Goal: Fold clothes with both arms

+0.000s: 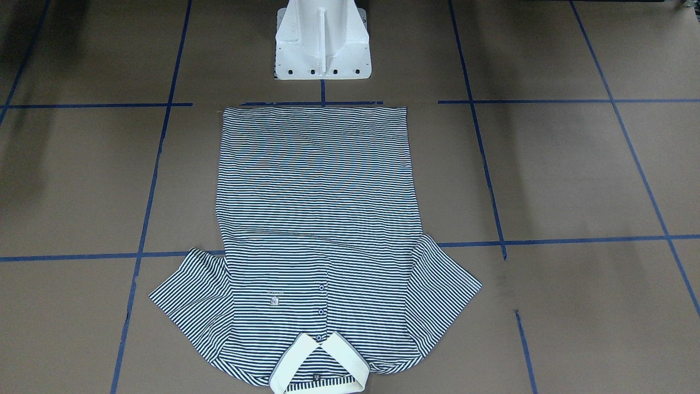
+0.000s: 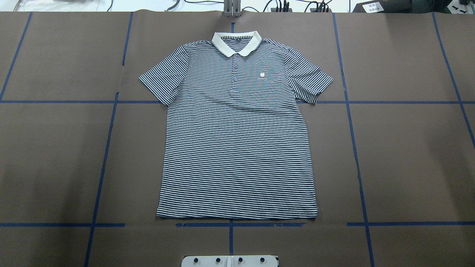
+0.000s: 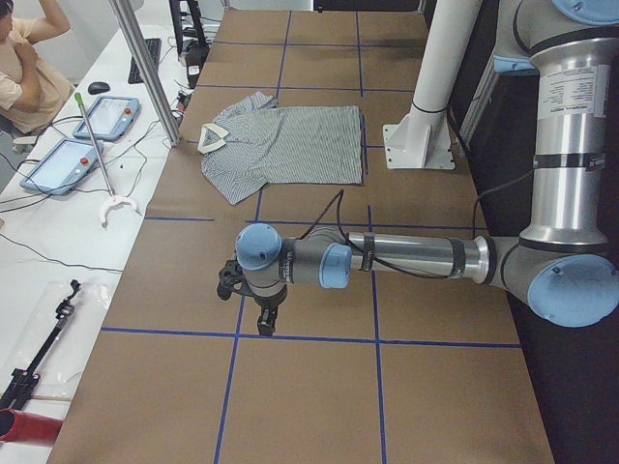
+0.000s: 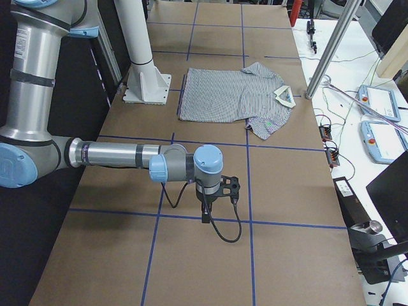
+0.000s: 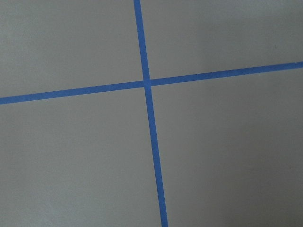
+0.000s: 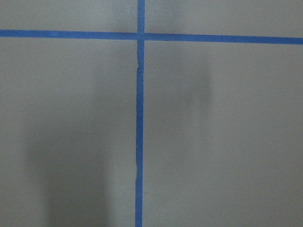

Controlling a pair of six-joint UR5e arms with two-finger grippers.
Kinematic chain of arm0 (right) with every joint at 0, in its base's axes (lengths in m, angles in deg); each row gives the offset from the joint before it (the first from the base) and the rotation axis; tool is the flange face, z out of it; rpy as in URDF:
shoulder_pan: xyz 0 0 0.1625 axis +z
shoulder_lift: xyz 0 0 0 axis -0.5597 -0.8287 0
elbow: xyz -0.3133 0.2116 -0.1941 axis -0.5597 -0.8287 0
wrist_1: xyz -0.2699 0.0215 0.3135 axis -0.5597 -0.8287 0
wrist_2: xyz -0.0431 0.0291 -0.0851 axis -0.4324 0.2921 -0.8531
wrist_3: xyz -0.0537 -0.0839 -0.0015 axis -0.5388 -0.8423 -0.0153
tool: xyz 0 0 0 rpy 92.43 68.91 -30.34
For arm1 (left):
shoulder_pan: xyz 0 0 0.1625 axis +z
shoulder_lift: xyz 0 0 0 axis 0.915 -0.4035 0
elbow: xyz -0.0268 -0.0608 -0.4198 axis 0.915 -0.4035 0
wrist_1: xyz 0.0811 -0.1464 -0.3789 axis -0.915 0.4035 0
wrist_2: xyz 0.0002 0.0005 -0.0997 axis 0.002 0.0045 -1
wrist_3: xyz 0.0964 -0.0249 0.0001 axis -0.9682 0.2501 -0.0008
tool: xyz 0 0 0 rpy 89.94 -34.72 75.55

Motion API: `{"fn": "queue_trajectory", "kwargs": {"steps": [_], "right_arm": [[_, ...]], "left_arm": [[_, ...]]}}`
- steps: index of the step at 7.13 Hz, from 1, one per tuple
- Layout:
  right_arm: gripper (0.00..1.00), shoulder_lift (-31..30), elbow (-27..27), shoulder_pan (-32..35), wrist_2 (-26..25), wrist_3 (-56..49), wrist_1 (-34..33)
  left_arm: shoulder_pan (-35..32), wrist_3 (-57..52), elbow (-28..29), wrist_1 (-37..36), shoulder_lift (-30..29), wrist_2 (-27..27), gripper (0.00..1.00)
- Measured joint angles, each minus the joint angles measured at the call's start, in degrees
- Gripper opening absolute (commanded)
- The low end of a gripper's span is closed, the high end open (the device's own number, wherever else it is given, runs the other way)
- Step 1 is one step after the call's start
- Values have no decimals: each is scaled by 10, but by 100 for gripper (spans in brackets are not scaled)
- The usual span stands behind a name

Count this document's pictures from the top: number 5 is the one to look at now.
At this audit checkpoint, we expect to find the brown table mat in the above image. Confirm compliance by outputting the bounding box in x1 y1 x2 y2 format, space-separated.
0 0 303 227

